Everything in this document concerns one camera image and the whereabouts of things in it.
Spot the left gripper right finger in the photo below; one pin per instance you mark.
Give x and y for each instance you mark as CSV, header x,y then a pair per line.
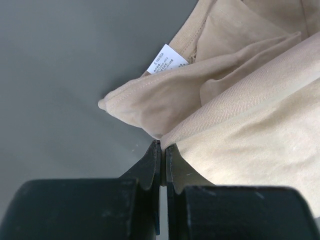
x,y
200,210

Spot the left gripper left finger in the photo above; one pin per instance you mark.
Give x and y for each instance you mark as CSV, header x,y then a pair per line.
x,y
123,208

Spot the beige t shirt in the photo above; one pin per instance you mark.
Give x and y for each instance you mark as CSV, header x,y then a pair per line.
x,y
243,107

